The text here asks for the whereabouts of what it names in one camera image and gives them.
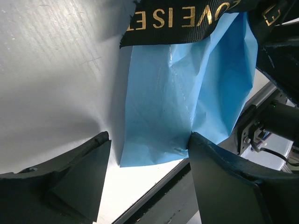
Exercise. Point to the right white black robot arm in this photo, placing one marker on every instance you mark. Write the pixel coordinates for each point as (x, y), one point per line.
(276, 27)

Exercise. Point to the black gold-lettered ribbon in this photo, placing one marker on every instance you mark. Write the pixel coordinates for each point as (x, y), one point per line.
(157, 22)

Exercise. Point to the blue wrapping paper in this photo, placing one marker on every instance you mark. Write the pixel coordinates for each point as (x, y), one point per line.
(175, 90)

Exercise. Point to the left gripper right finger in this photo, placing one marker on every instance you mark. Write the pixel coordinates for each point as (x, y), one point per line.
(233, 190)

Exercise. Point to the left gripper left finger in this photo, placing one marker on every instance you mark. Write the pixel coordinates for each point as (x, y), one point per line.
(64, 190)

